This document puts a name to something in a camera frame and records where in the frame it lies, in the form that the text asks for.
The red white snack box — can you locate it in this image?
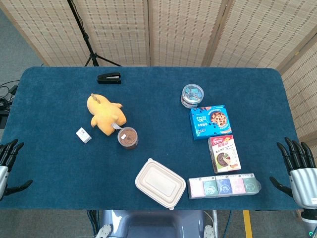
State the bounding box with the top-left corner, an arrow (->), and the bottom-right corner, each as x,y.
208,134 -> 242,174

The black stapler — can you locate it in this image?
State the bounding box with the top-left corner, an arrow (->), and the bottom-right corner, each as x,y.
97,72 -> 122,85

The beige lidded lunch box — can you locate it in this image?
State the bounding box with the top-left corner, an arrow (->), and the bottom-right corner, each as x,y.
135,158 -> 187,211

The clear jar of binder clips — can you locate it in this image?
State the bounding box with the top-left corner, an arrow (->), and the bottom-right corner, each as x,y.
180,84 -> 205,109

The black tripod stand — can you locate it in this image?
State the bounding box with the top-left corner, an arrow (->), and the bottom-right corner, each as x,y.
66,0 -> 122,67

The black cable bundle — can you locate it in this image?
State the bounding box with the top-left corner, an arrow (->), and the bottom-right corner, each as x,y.
0,80 -> 20,128

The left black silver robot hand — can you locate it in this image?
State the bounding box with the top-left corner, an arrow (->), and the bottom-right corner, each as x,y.
0,138 -> 33,200

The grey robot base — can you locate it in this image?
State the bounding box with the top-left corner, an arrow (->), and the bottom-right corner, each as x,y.
86,209 -> 219,238

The blue cookie box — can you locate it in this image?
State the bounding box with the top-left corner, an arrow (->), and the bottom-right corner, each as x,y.
190,104 -> 233,141

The multicolour tissue pack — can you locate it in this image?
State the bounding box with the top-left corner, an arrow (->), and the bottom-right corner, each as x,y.
187,173 -> 262,200

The clear jar of rubber bands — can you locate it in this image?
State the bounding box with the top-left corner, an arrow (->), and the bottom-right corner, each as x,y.
117,126 -> 139,150

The yellow plush toy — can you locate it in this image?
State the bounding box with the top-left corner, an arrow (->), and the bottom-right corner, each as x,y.
87,93 -> 127,136

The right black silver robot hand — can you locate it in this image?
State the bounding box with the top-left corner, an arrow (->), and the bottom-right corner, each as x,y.
269,137 -> 317,208

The blue table cloth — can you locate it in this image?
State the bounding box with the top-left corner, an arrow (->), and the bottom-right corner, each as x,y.
0,66 -> 304,211

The small white cardboard box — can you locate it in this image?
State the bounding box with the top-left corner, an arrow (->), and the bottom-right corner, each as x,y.
75,127 -> 92,144

